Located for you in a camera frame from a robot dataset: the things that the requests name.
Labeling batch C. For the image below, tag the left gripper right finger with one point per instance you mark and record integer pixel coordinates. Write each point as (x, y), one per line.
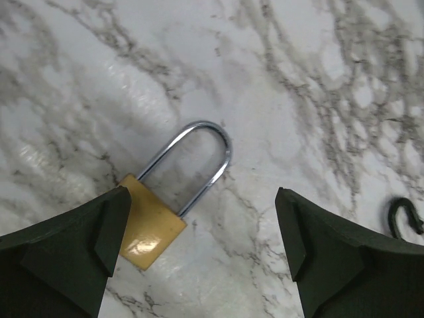
(345, 270)

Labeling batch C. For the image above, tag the brass padlock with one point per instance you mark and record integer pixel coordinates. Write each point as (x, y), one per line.
(152, 226)

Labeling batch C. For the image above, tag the black padlock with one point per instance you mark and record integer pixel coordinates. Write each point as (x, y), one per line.
(402, 209)

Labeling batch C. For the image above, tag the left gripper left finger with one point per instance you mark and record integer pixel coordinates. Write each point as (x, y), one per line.
(59, 267)

